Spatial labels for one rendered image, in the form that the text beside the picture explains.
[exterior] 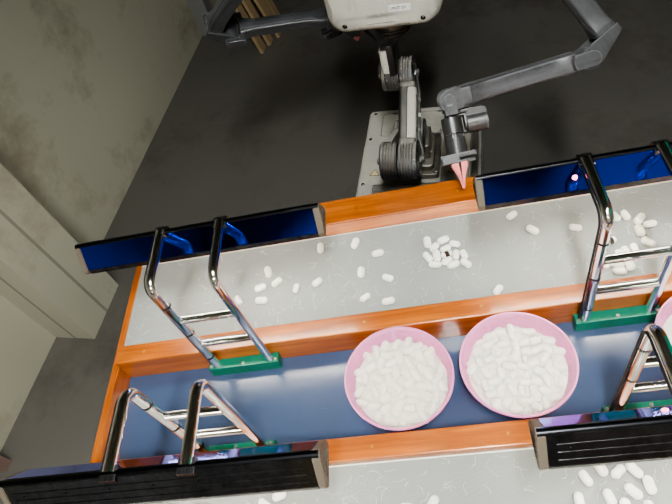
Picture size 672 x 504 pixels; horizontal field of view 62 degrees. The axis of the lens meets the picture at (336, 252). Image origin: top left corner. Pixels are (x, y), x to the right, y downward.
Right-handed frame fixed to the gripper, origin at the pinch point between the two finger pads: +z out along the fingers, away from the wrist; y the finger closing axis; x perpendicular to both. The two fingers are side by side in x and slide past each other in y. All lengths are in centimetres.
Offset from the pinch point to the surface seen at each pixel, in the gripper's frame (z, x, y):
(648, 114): -19, 129, 96
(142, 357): 29, -25, -95
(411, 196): -0.1, 5.4, -15.3
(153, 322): 21, -15, -96
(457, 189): 0.6, 5.6, -1.7
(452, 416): 55, -30, -14
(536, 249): 21.0, -7.6, 15.2
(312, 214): 1, -40, -36
